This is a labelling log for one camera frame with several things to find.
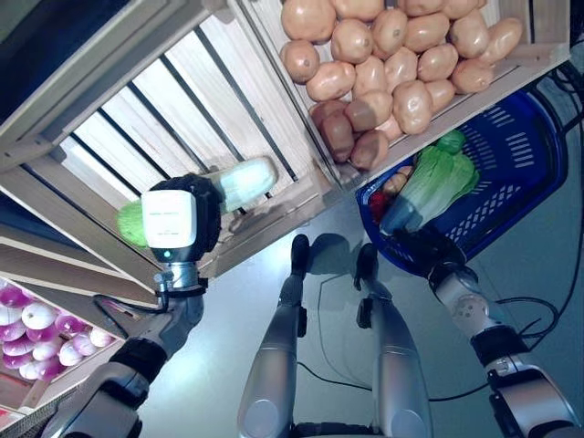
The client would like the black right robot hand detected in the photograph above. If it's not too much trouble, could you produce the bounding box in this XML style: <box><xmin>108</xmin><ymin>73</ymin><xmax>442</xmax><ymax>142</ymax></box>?
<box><xmin>392</xmin><ymin>226</ymin><xmax>467</xmax><ymax>280</ymax></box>

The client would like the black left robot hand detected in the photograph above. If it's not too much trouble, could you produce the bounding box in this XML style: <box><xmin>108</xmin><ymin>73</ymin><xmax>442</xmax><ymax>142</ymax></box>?
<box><xmin>140</xmin><ymin>172</ymin><xmax>225</xmax><ymax>266</ymax></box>

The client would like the blue plastic shopping basket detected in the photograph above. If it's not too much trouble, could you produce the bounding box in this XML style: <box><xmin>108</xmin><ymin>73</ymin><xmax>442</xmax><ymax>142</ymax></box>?
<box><xmin>355</xmin><ymin>89</ymin><xmax>565</xmax><ymax>277</ymax></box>

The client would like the red bell pepper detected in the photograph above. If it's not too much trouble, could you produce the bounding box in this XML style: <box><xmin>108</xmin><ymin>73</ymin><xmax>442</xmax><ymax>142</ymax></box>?
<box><xmin>369</xmin><ymin>193</ymin><xmax>389</xmax><ymax>220</ymax></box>

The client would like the tan ginger root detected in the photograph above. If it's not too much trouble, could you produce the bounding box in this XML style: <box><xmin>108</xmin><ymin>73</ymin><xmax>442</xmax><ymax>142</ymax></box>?
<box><xmin>382</xmin><ymin>166</ymin><xmax>414</xmax><ymax>193</ymax></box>

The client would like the wooden display shelf rack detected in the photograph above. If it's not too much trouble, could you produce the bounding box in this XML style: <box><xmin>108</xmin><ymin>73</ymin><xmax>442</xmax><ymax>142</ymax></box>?
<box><xmin>0</xmin><ymin>0</ymin><xmax>220</xmax><ymax>320</ymax></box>

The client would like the tan potato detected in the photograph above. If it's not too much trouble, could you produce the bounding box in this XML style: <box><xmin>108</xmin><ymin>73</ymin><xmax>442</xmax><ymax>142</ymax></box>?
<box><xmin>278</xmin><ymin>39</ymin><xmax>320</xmax><ymax>85</ymax></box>
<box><xmin>423</xmin><ymin>79</ymin><xmax>456</xmax><ymax>113</ymax></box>
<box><xmin>321</xmin><ymin>111</ymin><xmax>355</xmax><ymax>163</ymax></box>
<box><xmin>449</xmin><ymin>8</ymin><xmax>492</xmax><ymax>59</ymax></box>
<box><xmin>450</xmin><ymin>57</ymin><xmax>496</xmax><ymax>95</ymax></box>
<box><xmin>440</xmin><ymin>0</ymin><xmax>487</xmax><ymax>19</ymax></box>
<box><xmin>309</xmin><ymin>99</ymin><xmax>348</xmax><ymax>129</ymax></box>
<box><xmin>383</xmin><ymin>47</ymin><xmax>420</xmax><ymax>95</ymax></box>
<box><xmin>305</xmin><ymin>61</ymin><xmax>357</xmax><ymax>102</ymax></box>
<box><xmin>396</xmin><ymin>0</ymin><xmax>446</xmax><ymax>17</ymax></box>
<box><xmin>353</xmin><ymin>55</ymin><xmax>389</xmax><ymax>97</ymax></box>
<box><xmin>330</xmin><ymin>0</ymin><xmax>384</xmax><ymax>22</ymax></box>
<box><xmin>403</xmin><ymin>12</ymin><xmax>451</xmax><ymax>55</ymax></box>
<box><xmin>344</xmin><ymin>89</ymin><xmax>393</xmax><ymax>133</ymax></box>
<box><xmin>391</xmin><ymin>80</ymin><xmax>433</xmax><ymax>136</ymax></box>
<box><xmin>349</xmin><ymin>130</ymin><xmax>390</xmax><ymax>171</ymax></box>
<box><xmin>330</xmin><ymin>18</ymin><xmax>375</xmax><ymax>65</ymax></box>
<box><xmin>280</xmin><ymin>0</ymin><xmax>338</xmax><ymax>45</ymax></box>
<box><xmin>476</xmin><ymin>16</ymin><xmax>524</xmax><ymax>65</ymax></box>
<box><xmin>417</xmin><ymin>43</ymin><xmax>460</xmax><ymax>83</ymax></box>
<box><xmin>376</xmin><ymin>116</ymin><xmax>403</xmax><ymax>142</ymax></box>
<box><xmin>371</xmin><ymin>7</ymin><xmax>410</xmax><ymax>60</ymax></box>

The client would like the wide slatted wooden crate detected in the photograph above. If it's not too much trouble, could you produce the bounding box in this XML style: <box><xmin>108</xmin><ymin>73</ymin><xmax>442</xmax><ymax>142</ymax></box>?
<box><xmin>0</xmin><ymin>0</ymin><xmax>339</xmax><ymax>279</ymax></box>

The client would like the black silver robot pelvis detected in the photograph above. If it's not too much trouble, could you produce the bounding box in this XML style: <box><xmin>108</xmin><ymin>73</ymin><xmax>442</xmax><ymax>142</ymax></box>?
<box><xmin>291</xmin><ymin>422</ymin><xmax>380</xmax><ymax>438</ymax></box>

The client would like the wooden potato crate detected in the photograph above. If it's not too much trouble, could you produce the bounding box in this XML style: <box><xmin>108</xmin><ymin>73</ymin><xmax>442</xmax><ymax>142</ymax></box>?
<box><xmin>227</xmin><ymin>0</ymin><xmax>571</xmax><ymax>188</ymax></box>

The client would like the wooden onion crate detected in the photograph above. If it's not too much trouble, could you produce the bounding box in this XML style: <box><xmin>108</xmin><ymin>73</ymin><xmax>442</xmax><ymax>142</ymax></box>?
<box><xmin>0</xmin><ymin>273</ymin><xmax>133</xmax><ymax>438</ymax></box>

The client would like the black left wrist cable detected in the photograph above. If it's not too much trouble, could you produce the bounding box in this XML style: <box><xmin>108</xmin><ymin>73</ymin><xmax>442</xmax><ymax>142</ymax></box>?
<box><xmin>93</xmin><ymin>291</ymin><xmax>170</xmax><ymax>341</ymax></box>

